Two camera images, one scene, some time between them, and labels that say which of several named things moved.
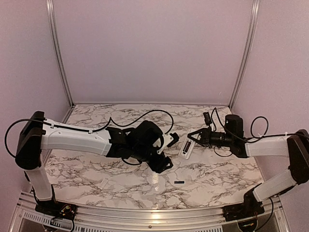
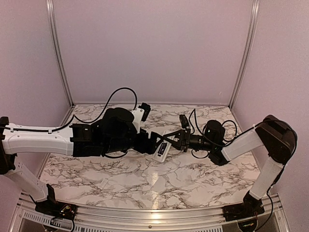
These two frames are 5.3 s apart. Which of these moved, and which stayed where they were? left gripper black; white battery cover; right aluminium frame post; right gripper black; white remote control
Moved: right gripper black; left gripper black; white remote control
Stayed: right aluminium frame post; white battery cover
